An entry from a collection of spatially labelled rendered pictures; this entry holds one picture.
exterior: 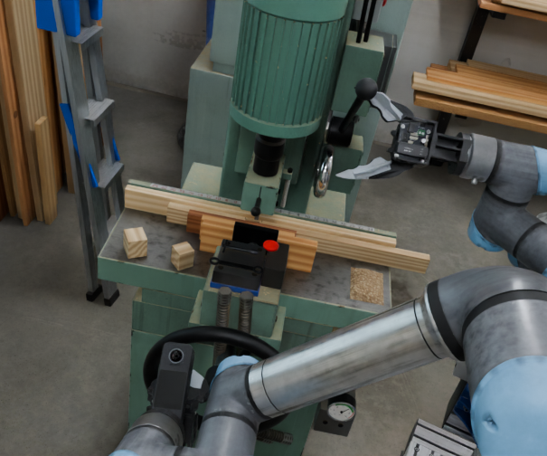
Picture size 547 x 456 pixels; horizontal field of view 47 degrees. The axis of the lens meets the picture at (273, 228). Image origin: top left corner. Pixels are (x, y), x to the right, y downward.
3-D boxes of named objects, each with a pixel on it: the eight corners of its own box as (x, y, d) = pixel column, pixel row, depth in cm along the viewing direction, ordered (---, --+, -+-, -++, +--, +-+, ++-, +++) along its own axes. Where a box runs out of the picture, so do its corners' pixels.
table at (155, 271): (79, 310, 122) (78, 288, 118) (127, 219, 146) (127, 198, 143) (387, 374, 122) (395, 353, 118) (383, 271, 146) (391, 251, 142)
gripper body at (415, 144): (402, 111, 100) (476, 128, 100) (391, 119, 108) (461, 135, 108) (391, 159, 100) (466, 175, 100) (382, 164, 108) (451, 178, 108)
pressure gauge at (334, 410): (322, 423, 138) (330, 400, 133) (323, 409, 141) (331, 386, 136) (350, 429, 138) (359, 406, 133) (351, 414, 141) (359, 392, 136)
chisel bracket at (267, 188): (239, 215, 130) (243, 181, 125) (249, 179, 141) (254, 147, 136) (274, 223, 130) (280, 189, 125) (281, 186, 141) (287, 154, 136)
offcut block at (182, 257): (178, 270, 126) (179, 255, 124) (170, 261, 128) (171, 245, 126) (193, 266, 128) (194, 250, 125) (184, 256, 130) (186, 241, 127)
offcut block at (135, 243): (146, 256, 128) (147, 239, 126) (127, 259, 127) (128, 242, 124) (141, 242, 131) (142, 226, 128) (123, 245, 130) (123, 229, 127)
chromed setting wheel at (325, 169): (309, 207, 141) (321, 160, 133) (313, 178, 151) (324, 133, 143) (323, 210, 141) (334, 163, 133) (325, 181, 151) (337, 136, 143)
